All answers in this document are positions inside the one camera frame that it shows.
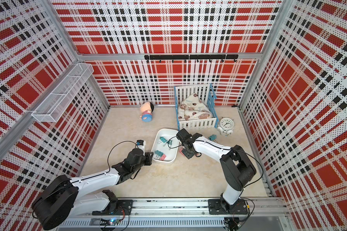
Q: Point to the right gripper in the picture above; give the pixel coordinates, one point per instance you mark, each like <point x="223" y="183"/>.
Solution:
<point x="187" y="155"/>

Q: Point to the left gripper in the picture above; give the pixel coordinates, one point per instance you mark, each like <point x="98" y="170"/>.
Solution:
<point x="148" y="158"/>

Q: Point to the pink binder clip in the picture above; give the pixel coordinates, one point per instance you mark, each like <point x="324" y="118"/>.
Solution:
<point x="162" y="158"/>
<point x="181" y="150"/>

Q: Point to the teal binder clip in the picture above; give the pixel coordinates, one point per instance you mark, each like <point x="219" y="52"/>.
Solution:
<point x="162" y="140"/>
<point x="213" y="138"/>
<point x="158" y="155"/>

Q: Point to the white plastic storage box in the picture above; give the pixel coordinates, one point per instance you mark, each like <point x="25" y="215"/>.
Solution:
<point x="170" y="153"/>

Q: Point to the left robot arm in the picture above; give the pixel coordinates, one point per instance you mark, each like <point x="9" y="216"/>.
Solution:
<point x="66" y="196"/>

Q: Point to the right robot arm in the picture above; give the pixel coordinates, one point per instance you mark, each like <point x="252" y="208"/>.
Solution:
<point x="235" y="162"/>

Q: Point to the patterned baby blanket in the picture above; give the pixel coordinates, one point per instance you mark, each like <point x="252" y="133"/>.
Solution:
<point x="192" y="108"/>

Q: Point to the blue white toy crib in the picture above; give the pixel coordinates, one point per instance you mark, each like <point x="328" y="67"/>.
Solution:
<point x="207" y="94"/>

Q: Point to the white alarm clock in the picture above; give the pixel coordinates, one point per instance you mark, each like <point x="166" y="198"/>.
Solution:
<point x="225" y="126"/>

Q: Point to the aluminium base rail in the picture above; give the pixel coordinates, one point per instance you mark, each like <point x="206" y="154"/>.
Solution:
<point x="254" y="214"/>

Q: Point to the black hook rail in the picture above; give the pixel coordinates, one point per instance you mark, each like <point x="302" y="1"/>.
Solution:
<point x="192" y="57"/>

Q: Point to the white wire mesh shelf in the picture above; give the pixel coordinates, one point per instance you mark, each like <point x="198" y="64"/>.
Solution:
<point x="54" y="105"/>

